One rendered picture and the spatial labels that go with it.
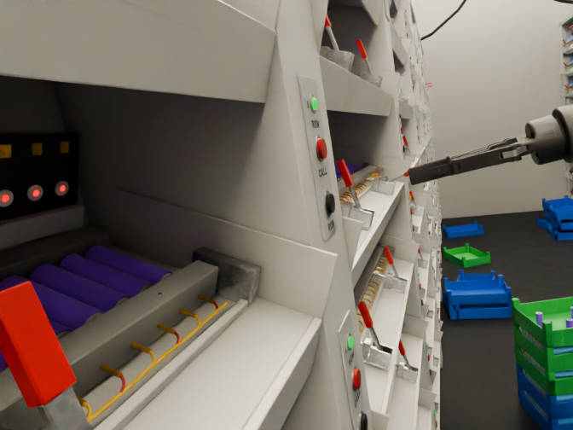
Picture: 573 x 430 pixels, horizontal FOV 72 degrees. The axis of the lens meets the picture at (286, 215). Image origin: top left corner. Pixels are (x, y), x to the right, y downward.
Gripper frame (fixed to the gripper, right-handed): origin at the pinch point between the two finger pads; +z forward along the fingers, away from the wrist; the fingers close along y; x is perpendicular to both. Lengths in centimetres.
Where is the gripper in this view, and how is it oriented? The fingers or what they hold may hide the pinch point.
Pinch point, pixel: (429, 171)
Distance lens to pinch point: 77.9
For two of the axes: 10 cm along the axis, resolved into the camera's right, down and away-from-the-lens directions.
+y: 3.5, -2.1, 9.1
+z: -8.9, 2.3, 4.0
